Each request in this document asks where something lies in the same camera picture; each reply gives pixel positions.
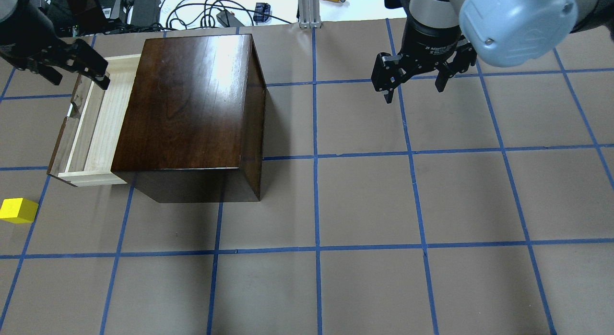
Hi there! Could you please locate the aluminium frame post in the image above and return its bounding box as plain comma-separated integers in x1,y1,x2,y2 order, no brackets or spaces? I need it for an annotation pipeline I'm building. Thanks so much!
298,0,322,29

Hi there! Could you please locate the blue small device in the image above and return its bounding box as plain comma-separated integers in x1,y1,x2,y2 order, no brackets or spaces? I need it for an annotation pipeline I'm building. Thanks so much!
252,2,271,23

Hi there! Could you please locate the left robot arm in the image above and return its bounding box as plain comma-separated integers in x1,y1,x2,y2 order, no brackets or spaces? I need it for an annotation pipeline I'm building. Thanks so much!
0,0,110,90

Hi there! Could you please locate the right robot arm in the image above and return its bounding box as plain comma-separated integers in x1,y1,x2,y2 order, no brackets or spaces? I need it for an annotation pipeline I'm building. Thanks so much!
371,0,613,103

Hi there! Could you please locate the light wooden drawer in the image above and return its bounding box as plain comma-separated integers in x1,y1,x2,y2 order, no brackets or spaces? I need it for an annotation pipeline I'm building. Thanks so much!
47,54,141,187

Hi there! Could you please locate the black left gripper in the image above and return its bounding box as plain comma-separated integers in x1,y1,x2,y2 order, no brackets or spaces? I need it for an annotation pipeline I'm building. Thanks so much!
0,3,110,90

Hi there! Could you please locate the yellow block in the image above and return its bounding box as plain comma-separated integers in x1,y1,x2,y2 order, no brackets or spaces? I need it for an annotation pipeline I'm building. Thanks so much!
0,198,39,224

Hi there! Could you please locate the black power adapter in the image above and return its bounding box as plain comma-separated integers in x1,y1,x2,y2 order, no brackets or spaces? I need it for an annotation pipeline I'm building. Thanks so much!
129,0,162,27

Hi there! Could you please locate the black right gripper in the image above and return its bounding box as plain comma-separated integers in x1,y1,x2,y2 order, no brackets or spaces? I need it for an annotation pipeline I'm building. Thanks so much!
371,18,478,105

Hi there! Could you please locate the dark wooden drawer cabinet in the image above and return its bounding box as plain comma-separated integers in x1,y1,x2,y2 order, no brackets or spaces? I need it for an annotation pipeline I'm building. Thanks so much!
110,35,267,203

